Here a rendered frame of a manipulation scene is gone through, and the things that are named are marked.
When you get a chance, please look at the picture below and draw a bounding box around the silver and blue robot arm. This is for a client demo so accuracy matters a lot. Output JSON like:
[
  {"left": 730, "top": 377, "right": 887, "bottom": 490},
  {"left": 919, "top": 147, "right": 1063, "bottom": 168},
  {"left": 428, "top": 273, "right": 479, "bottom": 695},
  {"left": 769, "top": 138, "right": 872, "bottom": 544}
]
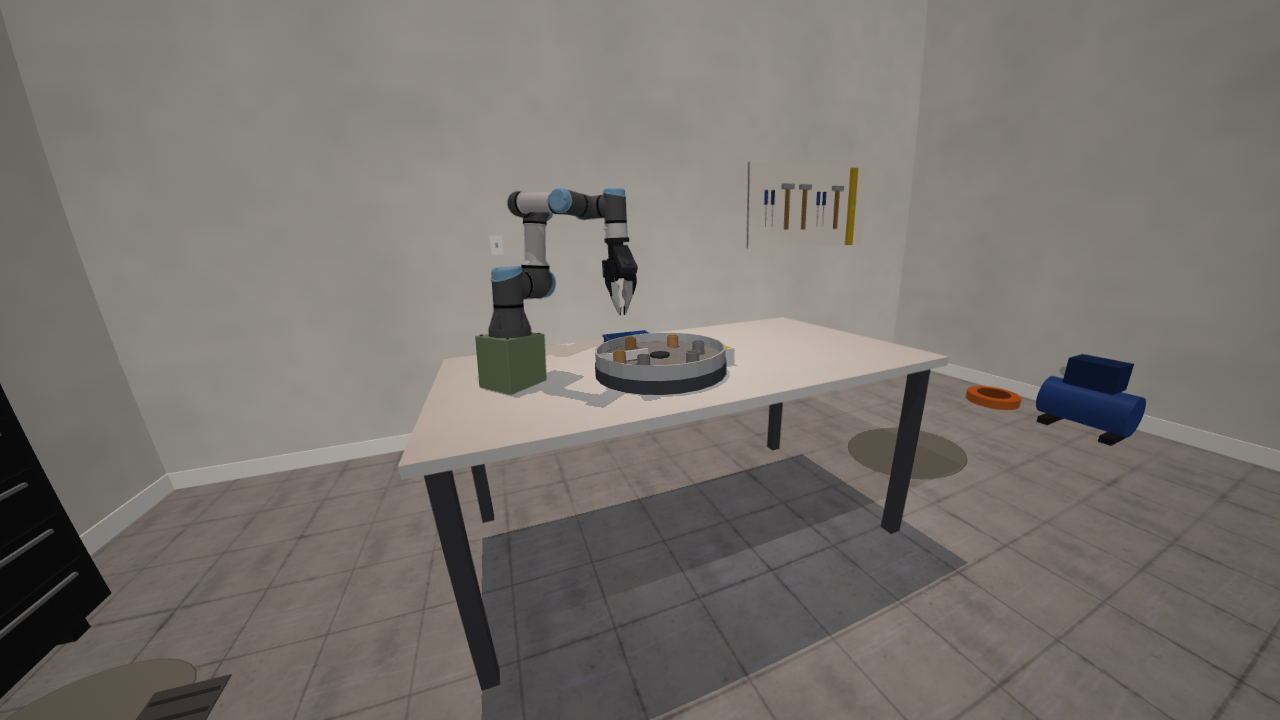
[{"left": 488, "top": 188, "right": 637, "bottom": 338}]

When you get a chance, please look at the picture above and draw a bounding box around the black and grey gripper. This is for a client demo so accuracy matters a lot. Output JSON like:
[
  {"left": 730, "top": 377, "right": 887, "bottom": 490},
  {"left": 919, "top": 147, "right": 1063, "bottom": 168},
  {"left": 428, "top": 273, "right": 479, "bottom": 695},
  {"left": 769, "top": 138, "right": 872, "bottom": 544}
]
[{"left": 602, "top": 237, "right": 637, "bottom": 315}]

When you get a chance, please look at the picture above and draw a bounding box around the blue crate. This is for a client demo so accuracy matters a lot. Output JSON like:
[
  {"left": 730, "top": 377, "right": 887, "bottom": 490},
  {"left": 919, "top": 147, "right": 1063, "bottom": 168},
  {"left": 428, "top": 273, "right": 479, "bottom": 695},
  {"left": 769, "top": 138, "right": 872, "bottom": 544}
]
[{"left": 602, "top": 331, "right": 649, "bottom": 343}]

